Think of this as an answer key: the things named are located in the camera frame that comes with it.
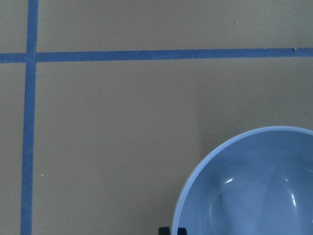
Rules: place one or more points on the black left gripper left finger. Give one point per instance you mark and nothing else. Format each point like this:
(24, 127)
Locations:
(164, 231)

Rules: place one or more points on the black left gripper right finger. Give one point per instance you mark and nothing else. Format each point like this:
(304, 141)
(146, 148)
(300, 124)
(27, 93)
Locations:
(181, 231)

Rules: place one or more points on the blue bowl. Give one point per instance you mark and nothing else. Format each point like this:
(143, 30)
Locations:
(257, 183)

